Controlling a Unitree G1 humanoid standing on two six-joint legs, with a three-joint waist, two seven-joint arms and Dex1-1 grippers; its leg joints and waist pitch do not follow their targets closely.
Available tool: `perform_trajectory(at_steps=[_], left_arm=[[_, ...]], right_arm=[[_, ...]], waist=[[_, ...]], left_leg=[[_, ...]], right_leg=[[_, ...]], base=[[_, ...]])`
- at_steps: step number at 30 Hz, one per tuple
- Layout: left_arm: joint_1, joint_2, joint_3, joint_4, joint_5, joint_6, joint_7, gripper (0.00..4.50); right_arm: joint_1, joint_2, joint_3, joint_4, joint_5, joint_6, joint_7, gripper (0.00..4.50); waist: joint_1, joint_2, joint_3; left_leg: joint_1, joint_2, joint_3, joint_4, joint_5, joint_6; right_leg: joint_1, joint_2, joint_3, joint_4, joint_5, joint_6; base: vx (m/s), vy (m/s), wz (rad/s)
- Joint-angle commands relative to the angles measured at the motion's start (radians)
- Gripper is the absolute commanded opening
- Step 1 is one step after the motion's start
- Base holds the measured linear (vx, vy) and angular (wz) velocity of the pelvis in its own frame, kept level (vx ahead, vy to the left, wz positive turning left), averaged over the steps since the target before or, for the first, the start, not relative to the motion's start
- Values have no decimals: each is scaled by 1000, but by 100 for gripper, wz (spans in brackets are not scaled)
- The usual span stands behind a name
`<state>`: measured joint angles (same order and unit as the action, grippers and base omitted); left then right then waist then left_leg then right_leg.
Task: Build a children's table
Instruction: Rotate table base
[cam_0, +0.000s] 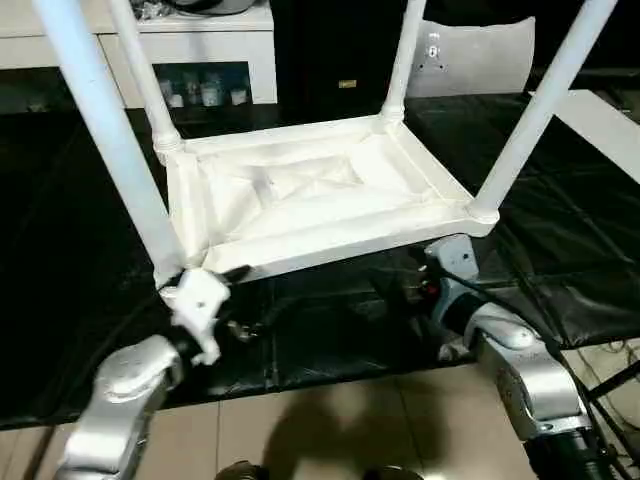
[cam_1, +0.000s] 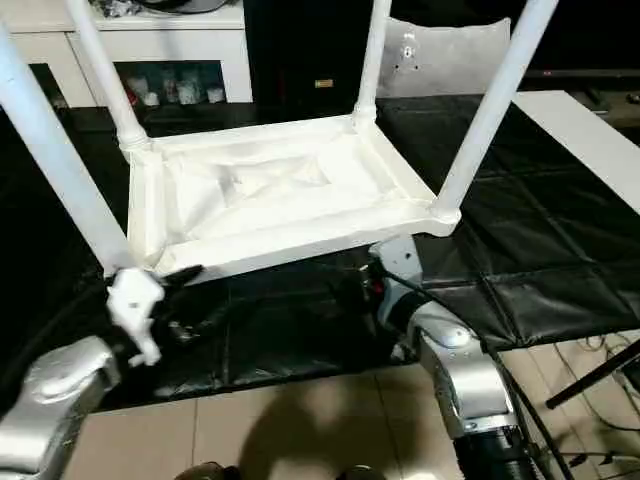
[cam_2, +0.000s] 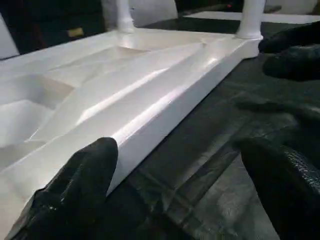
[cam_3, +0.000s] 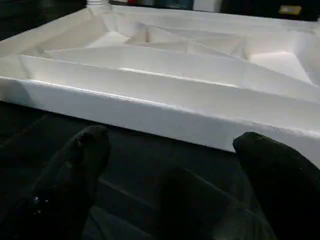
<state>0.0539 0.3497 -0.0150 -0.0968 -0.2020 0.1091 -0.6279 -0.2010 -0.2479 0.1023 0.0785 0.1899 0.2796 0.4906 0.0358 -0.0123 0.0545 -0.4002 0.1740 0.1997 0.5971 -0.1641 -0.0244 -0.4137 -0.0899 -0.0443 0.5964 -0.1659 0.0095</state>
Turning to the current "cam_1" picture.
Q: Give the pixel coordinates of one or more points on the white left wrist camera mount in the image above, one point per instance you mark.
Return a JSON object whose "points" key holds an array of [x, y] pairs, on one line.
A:
{"points": [[132, 300]]}

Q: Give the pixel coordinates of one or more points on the dark robot foot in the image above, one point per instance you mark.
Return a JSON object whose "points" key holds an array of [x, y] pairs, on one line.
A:
{"points": [[207, 472], [362, 472]]}

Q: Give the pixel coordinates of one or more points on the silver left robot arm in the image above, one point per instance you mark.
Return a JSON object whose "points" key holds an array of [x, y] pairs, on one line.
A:
{"points": [[55, 390]]}

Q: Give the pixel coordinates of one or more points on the white glass-door cabinet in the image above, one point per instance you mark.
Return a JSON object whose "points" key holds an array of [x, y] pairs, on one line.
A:
{"points": [[175, 40]]}

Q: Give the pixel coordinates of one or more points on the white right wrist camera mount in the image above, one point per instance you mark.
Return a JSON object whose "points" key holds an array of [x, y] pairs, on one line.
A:
{"points": [[400, 260]]}

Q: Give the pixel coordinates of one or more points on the dark robot left foot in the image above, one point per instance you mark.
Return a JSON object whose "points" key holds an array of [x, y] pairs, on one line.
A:
{"points": [[207, 472]]}

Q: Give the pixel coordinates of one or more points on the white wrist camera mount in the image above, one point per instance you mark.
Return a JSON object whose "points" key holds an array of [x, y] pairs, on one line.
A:
{"points": [[400, 260], [132, 300]]}

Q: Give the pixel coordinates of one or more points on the white flat board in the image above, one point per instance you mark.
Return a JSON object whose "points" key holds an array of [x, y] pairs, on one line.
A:
{"points": [[590, 140]]}

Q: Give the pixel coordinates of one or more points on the grey cushion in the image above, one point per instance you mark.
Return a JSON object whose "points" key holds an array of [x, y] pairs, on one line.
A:
{"points": [[450, 55]]}

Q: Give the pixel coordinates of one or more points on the dark round device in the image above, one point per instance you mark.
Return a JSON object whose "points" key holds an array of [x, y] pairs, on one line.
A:
{"points": [[200, 5]]}

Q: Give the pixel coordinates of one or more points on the white plastic table top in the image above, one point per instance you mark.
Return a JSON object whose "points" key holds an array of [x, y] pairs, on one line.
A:
{"points": [[275, 200]]}

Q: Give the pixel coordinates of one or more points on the black work mat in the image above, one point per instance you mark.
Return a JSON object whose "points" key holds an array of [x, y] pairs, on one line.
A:
{"points": [[525, 250]]}

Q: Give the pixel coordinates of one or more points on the dark robot right foot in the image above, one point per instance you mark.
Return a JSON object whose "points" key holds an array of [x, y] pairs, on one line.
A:
{"points": [[362, 472]]}

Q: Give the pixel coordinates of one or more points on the black box with gold label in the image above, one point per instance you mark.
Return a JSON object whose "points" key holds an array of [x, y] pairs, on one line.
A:
{"points": [[300, 50]]}

